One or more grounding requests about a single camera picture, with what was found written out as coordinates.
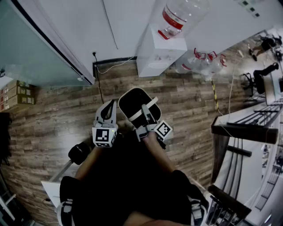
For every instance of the black baseboard strip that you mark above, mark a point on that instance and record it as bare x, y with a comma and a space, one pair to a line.
115, 60

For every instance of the frosted glass door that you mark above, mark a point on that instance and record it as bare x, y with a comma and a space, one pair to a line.
33, 50

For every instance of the person's black shirt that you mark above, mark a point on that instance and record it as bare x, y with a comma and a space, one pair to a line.
123, 176

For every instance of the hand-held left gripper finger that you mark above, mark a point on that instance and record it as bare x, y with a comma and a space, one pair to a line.
113, 114
98, 112

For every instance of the empty clear water bottle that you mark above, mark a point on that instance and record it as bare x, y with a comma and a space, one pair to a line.
188, 64
209, 66
219, 66

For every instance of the white desk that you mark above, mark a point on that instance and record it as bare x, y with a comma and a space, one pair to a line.
270, 88

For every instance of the black metal railing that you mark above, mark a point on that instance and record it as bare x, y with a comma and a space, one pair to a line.
263, 114

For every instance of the white water dispenser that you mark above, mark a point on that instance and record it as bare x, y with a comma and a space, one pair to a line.
159, 53

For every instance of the large red-label water bottle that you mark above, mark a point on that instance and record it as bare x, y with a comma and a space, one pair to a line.
183, 13

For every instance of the cardboard box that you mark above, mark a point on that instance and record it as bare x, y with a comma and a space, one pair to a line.
24, 83
21, 100
20, 91

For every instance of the person's right forearm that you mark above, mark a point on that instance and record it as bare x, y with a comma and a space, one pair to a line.
157, 152

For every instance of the black office chair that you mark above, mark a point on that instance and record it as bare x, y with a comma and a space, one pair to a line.
258, 81

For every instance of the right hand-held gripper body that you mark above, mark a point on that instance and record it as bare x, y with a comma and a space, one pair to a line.
162, 129

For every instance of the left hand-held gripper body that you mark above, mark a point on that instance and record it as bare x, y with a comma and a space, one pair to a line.
101, 134

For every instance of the dark wooden handrail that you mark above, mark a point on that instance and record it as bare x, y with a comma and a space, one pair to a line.
247, 132
230, 203

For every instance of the person's left forearm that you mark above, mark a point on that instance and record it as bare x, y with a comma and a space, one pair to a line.
88, 163

